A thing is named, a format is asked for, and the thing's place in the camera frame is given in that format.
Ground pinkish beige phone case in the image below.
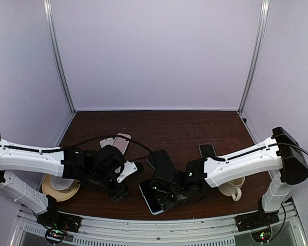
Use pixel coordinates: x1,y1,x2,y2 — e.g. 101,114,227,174
112,133,131,155

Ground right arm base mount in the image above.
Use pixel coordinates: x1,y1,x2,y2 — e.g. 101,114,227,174
235,212,280,244

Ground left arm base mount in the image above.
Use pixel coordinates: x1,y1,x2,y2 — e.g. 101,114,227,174
34,213,82,245

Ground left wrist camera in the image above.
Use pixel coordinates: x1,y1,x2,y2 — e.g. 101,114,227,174
114,161,144,183

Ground light blue phone case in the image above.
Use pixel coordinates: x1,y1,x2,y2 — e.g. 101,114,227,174
139,178,165,215

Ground dark phone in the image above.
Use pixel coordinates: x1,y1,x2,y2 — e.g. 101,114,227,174
147,149,176,181

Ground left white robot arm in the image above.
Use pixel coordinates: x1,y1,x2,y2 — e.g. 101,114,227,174
0,134,138,228

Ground right aluminium corner post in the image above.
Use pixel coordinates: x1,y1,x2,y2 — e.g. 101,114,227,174
238,0,270,115

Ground tan saucer plate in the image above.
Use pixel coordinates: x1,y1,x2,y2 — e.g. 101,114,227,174
42,174,81,202

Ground left aluminium corner post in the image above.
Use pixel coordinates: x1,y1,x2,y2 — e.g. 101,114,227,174
43,0,76,115

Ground cream ribbed mug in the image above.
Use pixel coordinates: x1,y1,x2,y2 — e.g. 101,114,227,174
218,177,245,202

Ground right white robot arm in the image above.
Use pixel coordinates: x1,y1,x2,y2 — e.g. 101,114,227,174
140,127,308,227

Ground white bowl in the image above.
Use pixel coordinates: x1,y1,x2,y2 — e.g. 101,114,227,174
50,176,74,191

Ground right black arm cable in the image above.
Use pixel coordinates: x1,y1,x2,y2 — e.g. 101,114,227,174
269,143,308,231

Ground clear magsafe phone case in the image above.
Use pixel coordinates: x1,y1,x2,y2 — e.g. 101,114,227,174
198,143,217,159

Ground aluminium corner post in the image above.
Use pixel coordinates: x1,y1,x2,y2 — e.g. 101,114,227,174
43,0,76,115
238,0,270,115

